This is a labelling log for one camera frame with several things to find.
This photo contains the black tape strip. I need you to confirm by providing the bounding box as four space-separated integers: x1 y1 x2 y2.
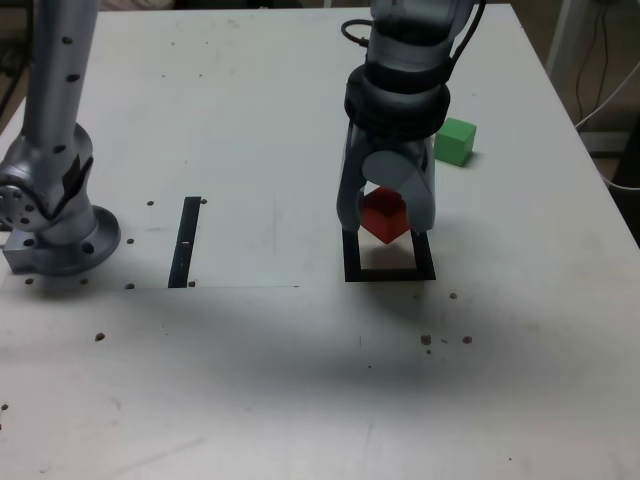
167 196 201 289

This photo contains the black tape square outline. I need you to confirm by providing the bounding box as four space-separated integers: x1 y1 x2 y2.
341 225 437 283

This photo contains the white floor cable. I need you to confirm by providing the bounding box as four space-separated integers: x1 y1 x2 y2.
573 62 640 192

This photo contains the white metal frame leg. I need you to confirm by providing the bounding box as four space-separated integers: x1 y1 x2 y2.
544 0 576 89

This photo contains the red cube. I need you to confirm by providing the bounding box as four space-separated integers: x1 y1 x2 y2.
360 187 412 245

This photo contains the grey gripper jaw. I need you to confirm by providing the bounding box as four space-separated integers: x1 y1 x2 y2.
335 124 369 233
362 148 437 234

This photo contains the black floor cable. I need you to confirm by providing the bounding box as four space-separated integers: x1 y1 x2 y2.
574 0 610 121

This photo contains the green cube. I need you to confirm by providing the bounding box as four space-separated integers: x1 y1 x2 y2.
433 117 478 168

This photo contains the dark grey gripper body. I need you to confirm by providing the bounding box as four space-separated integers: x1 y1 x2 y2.
357 129 433 167

